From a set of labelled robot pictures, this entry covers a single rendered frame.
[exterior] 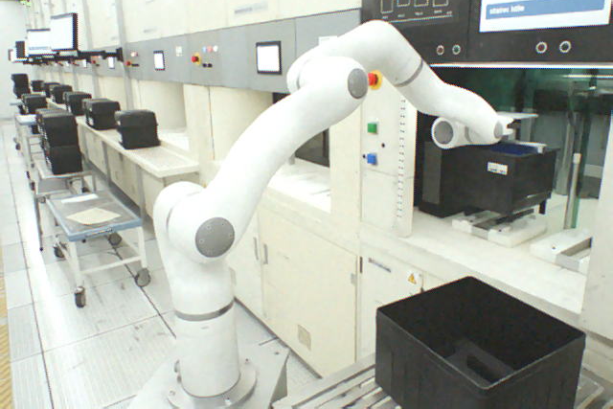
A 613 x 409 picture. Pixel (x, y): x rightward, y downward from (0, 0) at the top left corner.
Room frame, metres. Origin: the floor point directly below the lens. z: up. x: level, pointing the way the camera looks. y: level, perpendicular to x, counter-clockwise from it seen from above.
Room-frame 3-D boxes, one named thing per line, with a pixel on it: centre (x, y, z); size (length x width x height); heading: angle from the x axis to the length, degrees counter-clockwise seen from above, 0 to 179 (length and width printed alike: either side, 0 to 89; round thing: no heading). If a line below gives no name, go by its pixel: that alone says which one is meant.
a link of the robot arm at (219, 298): (0.84, 0.25, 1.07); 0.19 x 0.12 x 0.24; 33
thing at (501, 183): (1.35, -0.58, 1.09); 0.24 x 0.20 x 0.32; 34
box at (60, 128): (4.04, 2.29, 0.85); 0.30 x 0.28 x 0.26; 34
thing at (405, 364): (0.75, -0.30, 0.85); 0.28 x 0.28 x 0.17; 30
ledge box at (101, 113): (4.36, 2.03, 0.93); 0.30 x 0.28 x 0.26; 38
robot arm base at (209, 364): (0.81, 0.23, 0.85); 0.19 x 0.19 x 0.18
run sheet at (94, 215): (2.75, 1.44, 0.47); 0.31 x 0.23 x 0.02; 56
